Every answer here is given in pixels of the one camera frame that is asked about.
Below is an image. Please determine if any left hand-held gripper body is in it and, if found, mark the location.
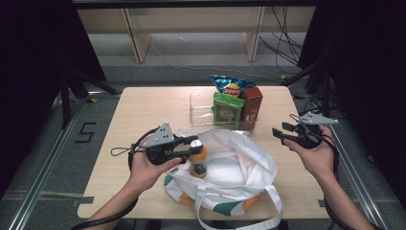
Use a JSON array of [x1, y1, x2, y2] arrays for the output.
[[143, 122, 180, 166]]

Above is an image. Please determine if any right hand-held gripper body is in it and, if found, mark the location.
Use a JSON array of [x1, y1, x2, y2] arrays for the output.
[[291, 111, 339, 150]]

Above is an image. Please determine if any orange juice bottle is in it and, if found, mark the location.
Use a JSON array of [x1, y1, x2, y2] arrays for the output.
[[188, 139, 209, 179]]

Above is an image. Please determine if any clear plastic tray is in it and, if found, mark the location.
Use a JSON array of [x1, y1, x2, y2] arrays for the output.
[[189, 93, 259, 126]]

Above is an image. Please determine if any brown carton box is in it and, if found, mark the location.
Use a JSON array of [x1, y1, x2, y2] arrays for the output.
[[240, 86, 264, 131]]

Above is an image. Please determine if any green snack packet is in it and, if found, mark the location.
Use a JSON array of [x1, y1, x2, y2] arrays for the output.
[[213, 91, 246, 130]]

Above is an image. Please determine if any white tote bag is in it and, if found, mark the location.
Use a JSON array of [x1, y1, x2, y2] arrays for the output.
[[163, 127, 284, 230]]

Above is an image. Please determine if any blue chip bag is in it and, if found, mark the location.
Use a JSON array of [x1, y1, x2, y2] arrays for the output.
[[210, 75, 257, 99]]

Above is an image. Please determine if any person's right hand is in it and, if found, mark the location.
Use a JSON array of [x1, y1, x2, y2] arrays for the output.
[[283, 125, 335, 183]]

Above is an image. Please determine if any person's left hand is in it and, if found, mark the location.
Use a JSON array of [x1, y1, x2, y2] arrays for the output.
[[128, 147, 183, 192]]

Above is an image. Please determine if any black metal stand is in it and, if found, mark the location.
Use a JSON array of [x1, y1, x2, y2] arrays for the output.
[[282, 60, 331, 118], [59, 68, 123, 129]]

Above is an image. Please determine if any beige wooden desk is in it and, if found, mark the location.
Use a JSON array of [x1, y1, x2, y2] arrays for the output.
[[71, 0, 320, 64]]

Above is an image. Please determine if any left hand-held gripper black cable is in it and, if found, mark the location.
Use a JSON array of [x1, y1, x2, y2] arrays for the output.
[[70, 126, 161, 230]]

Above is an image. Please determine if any hand-held gripper black cable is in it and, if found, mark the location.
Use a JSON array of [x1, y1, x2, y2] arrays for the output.
[[320, 132, 345, 230], [70, 126, 161, 230]]

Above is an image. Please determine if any right hand-held gripper black cable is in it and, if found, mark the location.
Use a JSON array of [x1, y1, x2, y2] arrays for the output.
[[320, 132, 345, 230]]

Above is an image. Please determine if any thin black lanyard loop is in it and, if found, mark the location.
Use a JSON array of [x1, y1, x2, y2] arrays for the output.
[[110, 146, 134, 157]]

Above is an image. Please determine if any metal floor rail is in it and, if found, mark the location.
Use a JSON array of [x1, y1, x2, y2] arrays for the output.
[[328, 124, 389, 230], [6, 95, 88, 230]]

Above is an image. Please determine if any bundle of black floor cables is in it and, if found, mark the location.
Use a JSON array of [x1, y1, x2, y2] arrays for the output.
[[258, 6, 305, 75]]

